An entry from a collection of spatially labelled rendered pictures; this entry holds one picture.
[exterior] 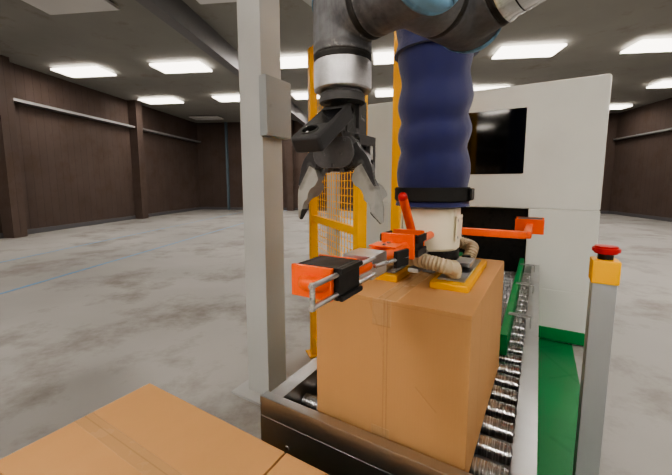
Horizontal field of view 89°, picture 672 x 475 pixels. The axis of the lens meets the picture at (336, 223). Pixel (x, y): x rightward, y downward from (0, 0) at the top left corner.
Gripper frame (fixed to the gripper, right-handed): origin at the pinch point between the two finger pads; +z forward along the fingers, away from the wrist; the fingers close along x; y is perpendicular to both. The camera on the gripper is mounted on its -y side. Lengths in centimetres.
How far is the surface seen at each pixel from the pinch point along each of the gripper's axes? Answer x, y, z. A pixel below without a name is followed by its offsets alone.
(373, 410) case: 6, 28, 51
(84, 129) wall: 1103, 443, -166
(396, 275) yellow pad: 6.0, 43.0, 19.4
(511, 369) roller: -22, 90, 62
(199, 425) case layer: 52, 11, 62
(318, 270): 0.1, -5.0, 6.6
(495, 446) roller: -21, 45, 62
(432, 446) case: -9, 28, 54
